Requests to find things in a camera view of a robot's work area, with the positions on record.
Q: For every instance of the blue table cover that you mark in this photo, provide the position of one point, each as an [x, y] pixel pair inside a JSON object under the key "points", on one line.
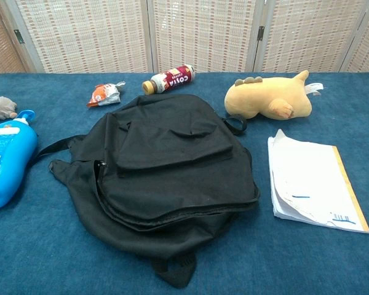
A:
{"points": [[295, 261]]}

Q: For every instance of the black screen hinge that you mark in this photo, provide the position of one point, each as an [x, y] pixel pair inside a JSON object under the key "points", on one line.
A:
{"points": [[19, 36], [260, 33]]}

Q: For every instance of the small grey-brown plush toy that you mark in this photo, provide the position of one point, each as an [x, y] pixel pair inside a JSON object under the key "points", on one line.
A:
{"points": [[0, 107]]}

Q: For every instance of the yellow plush animal toy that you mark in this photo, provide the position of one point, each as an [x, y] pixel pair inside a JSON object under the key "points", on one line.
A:
{"points": [[258, 98]]}

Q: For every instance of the black fabric backpack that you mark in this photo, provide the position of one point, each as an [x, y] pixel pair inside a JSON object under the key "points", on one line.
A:
{"points": [[172, 172]]}

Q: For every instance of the Costa coffee bottle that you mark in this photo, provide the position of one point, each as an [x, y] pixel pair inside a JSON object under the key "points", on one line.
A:
{"points": [[172, 80]]}

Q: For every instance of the orange and white snack packet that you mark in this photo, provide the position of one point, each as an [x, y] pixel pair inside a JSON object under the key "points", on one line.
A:
{"points": [[104, 95]]}

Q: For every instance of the blue detergent pump bottle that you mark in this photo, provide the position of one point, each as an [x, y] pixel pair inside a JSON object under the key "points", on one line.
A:
{"points": [[9, 166]]}

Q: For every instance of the woven folding screen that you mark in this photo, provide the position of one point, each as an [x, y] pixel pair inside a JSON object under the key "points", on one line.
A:
{"points": [[89, 37]]}

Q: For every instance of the white and yellow booklet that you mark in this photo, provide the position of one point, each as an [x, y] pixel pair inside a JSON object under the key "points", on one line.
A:
{"points": [[307, 178]]}

